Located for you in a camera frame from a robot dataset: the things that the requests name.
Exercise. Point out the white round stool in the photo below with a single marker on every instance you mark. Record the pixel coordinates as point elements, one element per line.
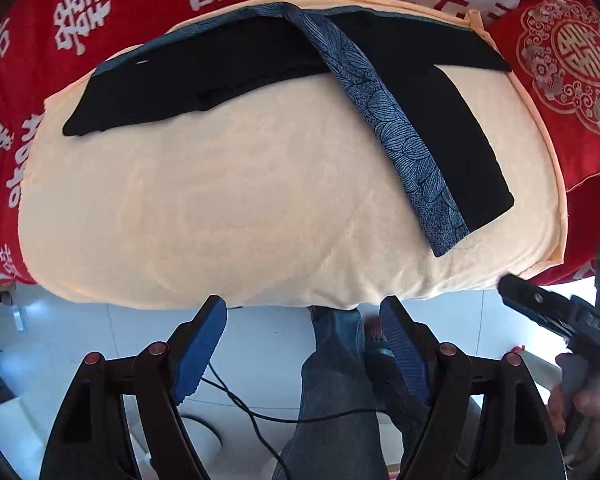
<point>205,437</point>

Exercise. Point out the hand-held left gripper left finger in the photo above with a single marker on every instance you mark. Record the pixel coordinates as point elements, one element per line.
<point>200,352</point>

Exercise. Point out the person's leg in jeans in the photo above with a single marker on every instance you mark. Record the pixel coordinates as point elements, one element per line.
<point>330,410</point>

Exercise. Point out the person's right hand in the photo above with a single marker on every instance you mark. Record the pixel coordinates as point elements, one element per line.
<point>592,405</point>

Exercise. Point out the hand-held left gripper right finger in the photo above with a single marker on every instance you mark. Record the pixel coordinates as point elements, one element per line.
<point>405,355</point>

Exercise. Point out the red embroidered pillow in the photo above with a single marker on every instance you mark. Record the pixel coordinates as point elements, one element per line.
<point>530,125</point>

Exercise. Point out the cream blanket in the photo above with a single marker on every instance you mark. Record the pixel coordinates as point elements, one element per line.
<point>230,210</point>

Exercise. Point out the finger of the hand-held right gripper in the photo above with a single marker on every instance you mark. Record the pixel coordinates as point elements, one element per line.
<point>530,300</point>

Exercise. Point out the black pants with blue trim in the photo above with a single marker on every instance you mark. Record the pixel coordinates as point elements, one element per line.
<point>230,60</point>

